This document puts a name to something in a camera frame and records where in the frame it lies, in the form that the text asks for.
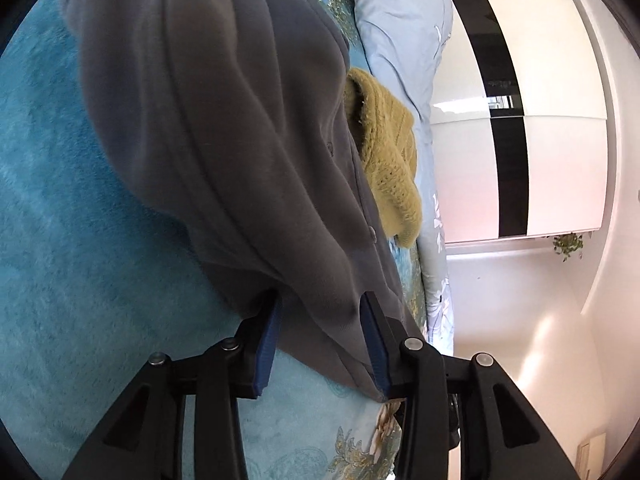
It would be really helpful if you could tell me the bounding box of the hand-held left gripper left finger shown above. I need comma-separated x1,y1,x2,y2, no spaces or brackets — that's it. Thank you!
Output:
60,292,283,480

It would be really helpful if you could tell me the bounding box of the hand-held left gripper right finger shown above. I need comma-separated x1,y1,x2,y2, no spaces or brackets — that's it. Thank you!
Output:
360,291,571,480

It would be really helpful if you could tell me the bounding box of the dark grey hoodie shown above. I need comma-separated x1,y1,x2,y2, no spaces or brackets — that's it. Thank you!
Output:
60,0,426,403

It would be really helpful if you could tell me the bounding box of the mustard yellow knit sweater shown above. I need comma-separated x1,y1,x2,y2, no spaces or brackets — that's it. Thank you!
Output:
344,67,423,250

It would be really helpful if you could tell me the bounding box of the green potted plant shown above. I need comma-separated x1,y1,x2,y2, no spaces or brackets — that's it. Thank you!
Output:
552,232,586,262

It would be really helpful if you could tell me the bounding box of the beige air conditioner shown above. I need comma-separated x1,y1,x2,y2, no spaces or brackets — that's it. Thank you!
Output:
575,432,608,476

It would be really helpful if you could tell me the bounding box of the teal floral bed blanket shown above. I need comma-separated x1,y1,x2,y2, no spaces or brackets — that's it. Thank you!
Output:
0,0,426,480

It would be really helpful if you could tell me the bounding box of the white and black wardrobe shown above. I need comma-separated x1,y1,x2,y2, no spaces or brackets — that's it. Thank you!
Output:
427,0,616,246

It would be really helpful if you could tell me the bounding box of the light blue floral quilt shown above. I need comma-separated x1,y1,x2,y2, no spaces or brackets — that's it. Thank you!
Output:
342,0,457,346

